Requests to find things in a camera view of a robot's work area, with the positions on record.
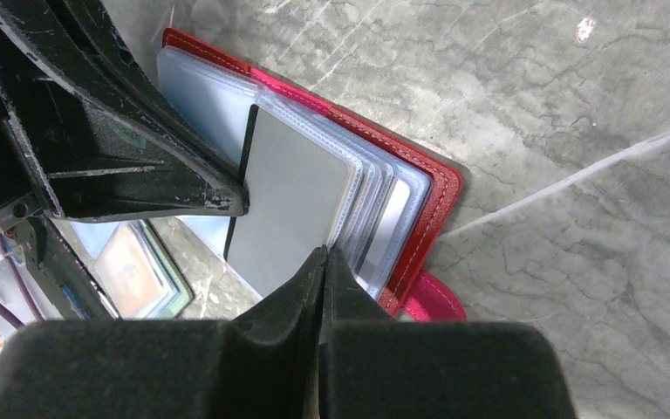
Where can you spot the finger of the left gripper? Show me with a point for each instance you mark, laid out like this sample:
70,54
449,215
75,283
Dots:
103,158
92,20

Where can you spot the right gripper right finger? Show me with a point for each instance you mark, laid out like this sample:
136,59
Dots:
374,366

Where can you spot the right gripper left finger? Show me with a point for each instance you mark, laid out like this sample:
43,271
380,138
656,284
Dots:
259,365

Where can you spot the red card holder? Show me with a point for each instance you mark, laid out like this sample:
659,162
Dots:
402,200

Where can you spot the black grey card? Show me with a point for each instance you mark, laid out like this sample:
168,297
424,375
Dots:
301,185

